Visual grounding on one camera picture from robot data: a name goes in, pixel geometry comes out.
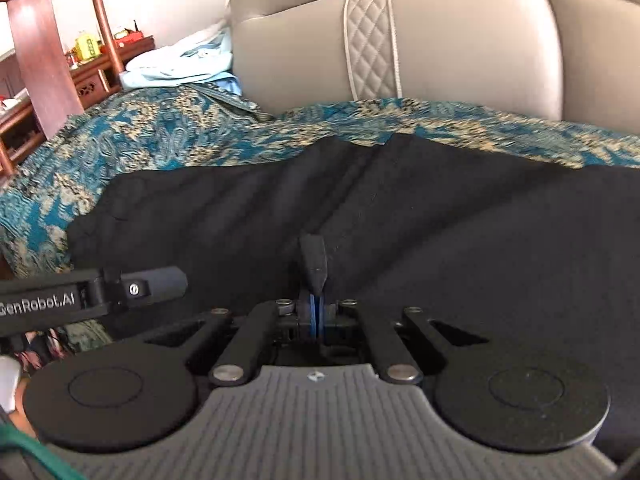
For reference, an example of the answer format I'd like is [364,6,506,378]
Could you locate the black pants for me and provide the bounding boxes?
[66,134,639,460]

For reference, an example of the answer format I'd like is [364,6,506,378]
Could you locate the wooden side cabinet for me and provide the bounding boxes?
[1,32,155,178]

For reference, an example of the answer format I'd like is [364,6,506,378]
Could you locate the teal paisley sofa cover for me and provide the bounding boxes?
[1,84,639,278]

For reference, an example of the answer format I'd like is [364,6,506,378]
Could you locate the yellow bottle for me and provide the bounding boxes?
[74,32,101,62]

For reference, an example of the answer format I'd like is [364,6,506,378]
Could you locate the light blue clothes pile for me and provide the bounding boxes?
[119,23,242,96]

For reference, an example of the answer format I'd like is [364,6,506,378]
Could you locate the beige leather sofa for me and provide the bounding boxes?
[231,0,639,133]

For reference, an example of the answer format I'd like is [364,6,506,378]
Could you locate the green cable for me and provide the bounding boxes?
[0,421,87,480]

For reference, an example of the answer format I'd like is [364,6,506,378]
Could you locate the dark wooden chair frame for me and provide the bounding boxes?
[1,0,124,139]

